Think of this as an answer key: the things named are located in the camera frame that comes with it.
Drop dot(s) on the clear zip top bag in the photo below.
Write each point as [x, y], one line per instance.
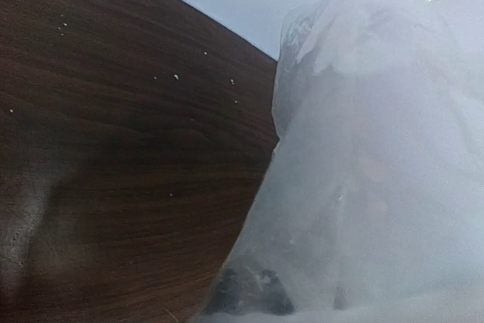
[371, 209]

